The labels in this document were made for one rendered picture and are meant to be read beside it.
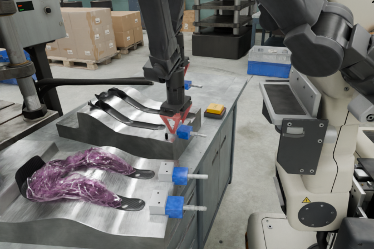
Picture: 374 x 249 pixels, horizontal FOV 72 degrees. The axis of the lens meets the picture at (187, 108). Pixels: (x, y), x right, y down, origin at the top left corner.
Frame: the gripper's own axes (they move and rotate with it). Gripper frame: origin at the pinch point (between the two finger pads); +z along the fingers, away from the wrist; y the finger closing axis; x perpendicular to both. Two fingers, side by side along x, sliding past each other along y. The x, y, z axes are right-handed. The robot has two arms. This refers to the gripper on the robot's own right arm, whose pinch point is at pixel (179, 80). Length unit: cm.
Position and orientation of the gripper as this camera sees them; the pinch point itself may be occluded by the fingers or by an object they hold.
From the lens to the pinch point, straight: 111.4
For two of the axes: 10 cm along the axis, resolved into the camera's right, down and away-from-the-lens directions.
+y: -3.9, 4.4, -8.1
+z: 0.5, 8.9, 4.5
